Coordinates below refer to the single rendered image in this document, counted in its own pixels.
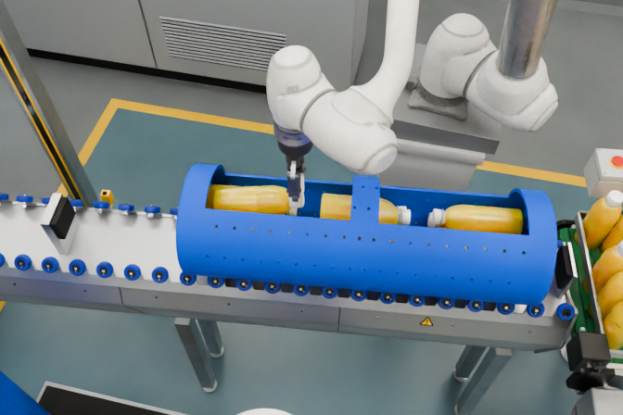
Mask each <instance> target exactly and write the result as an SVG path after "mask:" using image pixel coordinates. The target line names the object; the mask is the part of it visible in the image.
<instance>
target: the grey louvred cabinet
mask: <svg viewBox="0 0 623 415"><path fill-rule="evenodd" d="M3 1H4V3H5V5H6V9H7V11H8V13H9V15H10V17H11V18H12V20H13V22H14V24H15V26H16V28H17V30H18V33H19V36H20V38H21V40H22V42H23V43H24V45H25V47H26V49H27V51H28V53H29V55H30V57H41V58H47V59H53V60H58V61H65V62H70V63H76V64H82V65H88V66H94V67H100V68H105V69H116V70H122V71H128V72H133V73H140V74H145V75H151V76H157V77H162V78H169V79H175V80H180V81H186V82H197V83H203V84H208V85H214V86H221V87H226V88H232V89H237V90H244V91H250V92H255V93H261V94H267V88H266V85H267V73H268V68H269V64H270V61H271V58H272V56H273V55H274V54H275V53H277V52H278V51H279V50H281V49H283V48H285V47H287V46H290V45H301V46H304V47H306V48H308V49H310V50H311V52H312V53H313V54H314V56H315V58H316V59H317V61H318V63H319V65H320V68H321V72H322V73H323V75H324V76H325V77H326V79H327V80H328V81H329V83H330V84H331V85H332V86H333V87H334V89H335V90H337V91H338V92H339V93H340V92H344V91H346V90H348V89H349V88H350V87H351V86H353V84H354V82H355V78H356V74H357V70H358V67H359V63H360V59H361V56H362V49H363V45H364V41H365V34H366V24H367V14H368V4H369V0H3Z"/></svg>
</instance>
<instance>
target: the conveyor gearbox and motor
mask: <svg viewBox="0 0 623 415"><path fill-rule="evenodd" d="M571 415H623V390H620V389H618V388H615V387H611V386H608V385H602V386H597V387H593V388H591V389H589V390H587V391H586V392H585V394H584V395H583V396H582V397H581V398H580V399H579V400H578V401H577V402H576V405H575V406H574V408H573V409H572V411H571Z"/></svg>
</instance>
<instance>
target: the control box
mask: <svg viewBox="0 0 623 415"><path fill-rule="evenodd" d="M614 156H621V157H623V150H616V149H603V148H595V150H594V151H593V154H592V155H591V158H590V159H589V161H588V163H587V165H586V166H585V168H584V170H583V171H584V176H585V181H586V184H587V189H588V193H589V197H599V198H603V197H605V196H607V195H608V194H609V193H610V192H611V191H614V190H616V191H619V192H620V193H622V194H623V166H622V167H619V166H617V165H615V164H614V163H613V162H612V157H614Z"/></svg>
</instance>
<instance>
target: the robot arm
mask: <svg viewBox="0 0 623 415"><path fill-rule="evenodd" d="M557 3H558V0H509V2H508V7H507V11H506V16H505V21H504V25H503V30H502V39H501V43H500V48H499V50H497V48H496V47H495V46H494V44H493V43H492V42H491V40H490V39H489V37H490V36H489V33H488V31H487V29H486V27H485V25H484V24H483V23H482V22H481V21H480V20H479V19H477V18H476V17H474V16H472V15H469V14H463V13H461V14H454V15H452V16H450V17H448V18H447V19H445V20H444V21H443V22H442V23H441V24H440V25H438V27H437V28H436V29H435V30H434V32H433V33H432V35H431V37H430V39H429V41H428V43H427V46H426V51H425V53H424V56H423V60H422V65H421V66H419V67H416V69H415V72H414V73H415V76H410V73H411V69H412V65H413V55H414V47H415V37H416V28H417V18H418V8H419V0H388V13H387V27H386V42H385V54H384V59H383V63H382V66H381V68H380V70H379V71H378V72H377V74H376V75H375V76H374V77H373V79H372V80H370V81H369V82H368V83H366V84H364V85H360V86H351V87H350V88H349V89H348V90H346V91H344V92H340V93H339V92H338V91H337V90H335V89H334V87H333V86H332V85H331V84H330V83H329V81H328V80H327V79H326V77H325V76H324V75H323V73H322V72H321V68H320V65H319V63H318V61H317V59H316V58H315V56H314V54H313V53H312V51H311V50H310V49H308V48H306V47H304V46H301V45H290V46H287V47H285V48H283V49H281V50H279V51H278V52H277V53H275V54H274V55H273V56H272V58H271V61H270V64H269V68H268V73H267V85H266V88H267V99H268V104H269V108H270V110H271V112H272V114H273V130H274V136H275V137H276V139H277V141H278V147H279V149H280V151H281V152H282V153H283V154H285V155H286V162H287V170H288V173H287V174H286V177H287V186H288V188H286V192H287V193H288V197H289V206H290V207H291V208H302V192H303V193H304V173H302V172H306V170H307V168H303V165H304V156H305V155H306V154H308V153H309V152H310V151H311V149H312V145H315V146H316V147H317V148H318V149H319V150H321V151H322V152H323V153H324V154H326V155H327V156H328V157H330V158H331V159H333V160H334V161H335V162H336V163H337V164H339V165H341V166H343V167H344V168H346V169H348V170H351V171H353V172H356V173H359V174H361V175H374V174H378V173H380V172H382V171H383V170H385V169H387V168H388V167H389V166H390V165H391V164H392V162H393V161H394V159H395V157H396V155H397V151H398V144H397V139H396V135H395V133H394V132H393V131H392V130H391V129H390V126H391V125H392V123H393V118H392V111H393V108H394V106H395V104H396V102H397V100H398V99H399V97H400V95H401V93H402V91H403V89H404V87H406V88H408V89H411V90H413V92H412V96H411V97H410V99H409V100H408V103H407V107H408V108H410V109H422V110H425V111H429V112H434V113H438V114H441V115H446V116H450V117H454V118H456V119H459V120H467V118H468V111H467V106H468V101H470V102H471V103H472V104H473V105H474V106H476V107H477V108H478V109H480V110H481V111H482V112H484V113H485V114H487V115H488V116H490V117H491V118H493V119H495V120H496V121H498V122H500V124H502V125H504V126H506V127H508V128H511V129H514V130H517V131H521V132H530V131H536V130H538V129H539V128H540V127H541V126H542V125H543V124H544V123H545V122H546V121H547V119H548V118H549V117H550V116H551V115H552V114H553V113H554V111H555V110H556V108H557V106H558V102H557V100H558V97H557V93H556V91H555V89H554V87H553V85H552V84H550V83H549V77H548V73H547V68H546V64H545V62H544V60H543V58H542V57H541V53H542V50H543V47H544V44H545V41H546V38H547V35H548V31H549V29H550V26H551V22H552V19H553V14H554V12H555V10H556V7H557Z"/></svg>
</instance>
